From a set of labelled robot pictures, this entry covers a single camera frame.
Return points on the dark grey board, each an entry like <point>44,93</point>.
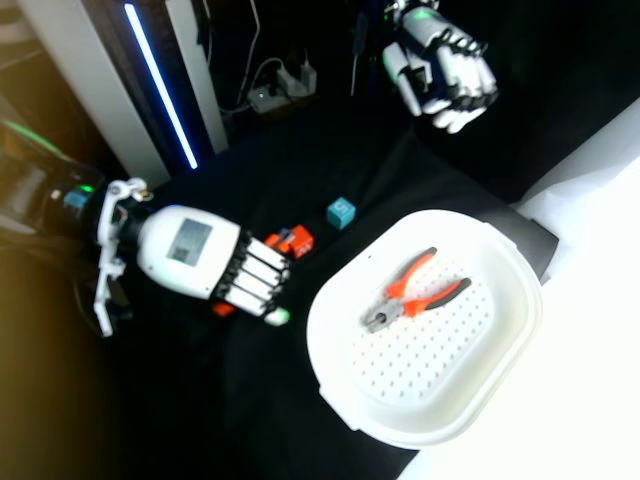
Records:
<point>535,240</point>

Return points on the white power strip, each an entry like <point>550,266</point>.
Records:
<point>265,100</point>

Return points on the orange utility knife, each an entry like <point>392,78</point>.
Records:
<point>300,242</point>

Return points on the white pillar with light strip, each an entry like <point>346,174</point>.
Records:
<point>90,75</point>

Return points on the black table cloth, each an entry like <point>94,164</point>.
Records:
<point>225,390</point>

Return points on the teal cube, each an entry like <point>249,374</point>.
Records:
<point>341,214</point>

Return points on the white plug adapter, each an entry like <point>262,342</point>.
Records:
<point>300,80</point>

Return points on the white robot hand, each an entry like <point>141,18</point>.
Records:
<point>460,70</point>
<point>190,245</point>

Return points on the white perforated plastic tray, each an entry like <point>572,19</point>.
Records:
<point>425,380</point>

